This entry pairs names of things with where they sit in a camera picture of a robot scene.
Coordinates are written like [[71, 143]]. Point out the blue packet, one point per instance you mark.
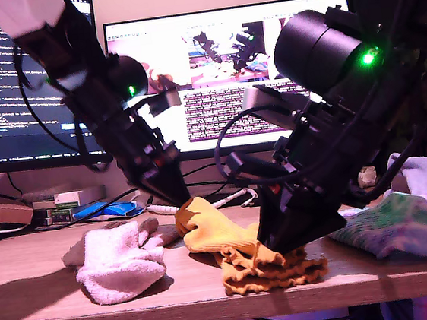
[[104, 210]]

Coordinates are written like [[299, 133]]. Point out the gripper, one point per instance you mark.
[[132, 145], [324, 156]]

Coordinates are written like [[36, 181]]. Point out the pink fluffy sock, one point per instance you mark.
[[148, 228], [123, 280]]

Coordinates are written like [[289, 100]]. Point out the grey pouch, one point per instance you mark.
[[45, 193]]

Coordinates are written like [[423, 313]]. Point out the white game controller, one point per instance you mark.
[[366, 176]]

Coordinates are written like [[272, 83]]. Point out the arm camera box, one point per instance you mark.
[[269, 104], [163, 100]]

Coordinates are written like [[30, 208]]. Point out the stack of green boxes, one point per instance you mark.
[[61, 216]]

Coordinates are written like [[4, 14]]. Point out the orange sock with frilled cuff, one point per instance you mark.
[[279, 277]]

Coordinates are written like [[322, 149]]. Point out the plain orange sock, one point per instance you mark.
[[212, 225]]

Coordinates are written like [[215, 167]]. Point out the white box with green label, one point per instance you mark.
[[67, 200]]

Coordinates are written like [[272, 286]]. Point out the large monitor with white screen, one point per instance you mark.
[[193, 36]]

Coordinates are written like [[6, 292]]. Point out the tie-dye sock with lettering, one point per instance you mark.
[[403, 224]]

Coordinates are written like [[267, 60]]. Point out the black table frame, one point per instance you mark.
[[365, 318]]

